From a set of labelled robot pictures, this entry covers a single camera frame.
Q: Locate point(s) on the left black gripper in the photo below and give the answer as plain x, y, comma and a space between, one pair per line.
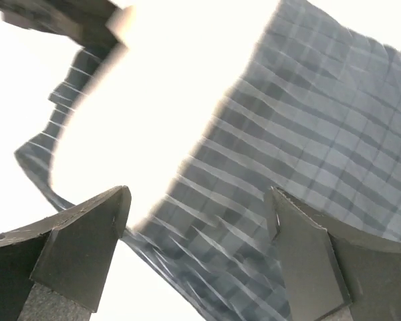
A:
83, 21

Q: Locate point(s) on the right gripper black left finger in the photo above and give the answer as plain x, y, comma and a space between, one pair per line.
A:
56, 268

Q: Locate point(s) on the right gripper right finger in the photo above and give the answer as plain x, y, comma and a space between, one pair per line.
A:
331, 270

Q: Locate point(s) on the cream white pillow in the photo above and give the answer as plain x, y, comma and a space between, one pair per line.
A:
155, 97

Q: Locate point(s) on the dark checkered pillowcase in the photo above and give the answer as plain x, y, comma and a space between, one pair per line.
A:
317, 114

